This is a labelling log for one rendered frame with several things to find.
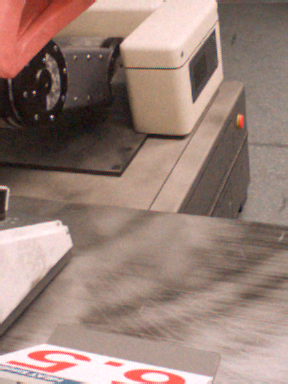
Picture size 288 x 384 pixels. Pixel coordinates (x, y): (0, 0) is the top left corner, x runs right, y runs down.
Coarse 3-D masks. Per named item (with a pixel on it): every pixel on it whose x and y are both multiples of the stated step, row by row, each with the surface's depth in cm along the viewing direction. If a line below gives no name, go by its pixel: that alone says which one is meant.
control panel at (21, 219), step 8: (8, 208) 37; (8, 216) 35; (16, 216) 35; (24, 216) 35; (32, 216) 36; (40, 216) 36; (0, 224) 32; (8, 224) 33; (16, 224) 33; (24, 224) 33; (32, 224) 34
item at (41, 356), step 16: (32, 352) 29; (48, 352) 29; (64, 352) 29; (32, 368) 26; (48, 368) 26; (64, 368) 26; (80, 368) 27; (96, 368) 27; (112, 368) 27; (128, 368) 28; (144, 368) 28
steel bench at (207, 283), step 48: (96, 240) 38; (144, 240) 38; (192, 240) 37; (240, 240) 37; (48, 288) 35; (96, 288) 35; (144, 288) 34; (192, 288) 34; (240, 288) 33; (0, 336) 32; (48, 336) 32; (144, 336) 31; (192, 336) 31; (240, 336) 30
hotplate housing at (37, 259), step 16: (48, 224) 34; (0, 240) 31; (16, 240) 31; (32, 240) 33; (48, 240) 34; (64, 240) 35; (0, 256) 30; (16, 256) 32; (32, 256) 33; (48, 256) 34; (64, 256) 36; (0, 272) 31; (16, 272) 32; (32, 272) 33; (48, 272) 35; (0, 288) 31; (16, 288) 32; (32, 288) 33; (0, 304) 31; (16, 304) 32; (0, 320) 31
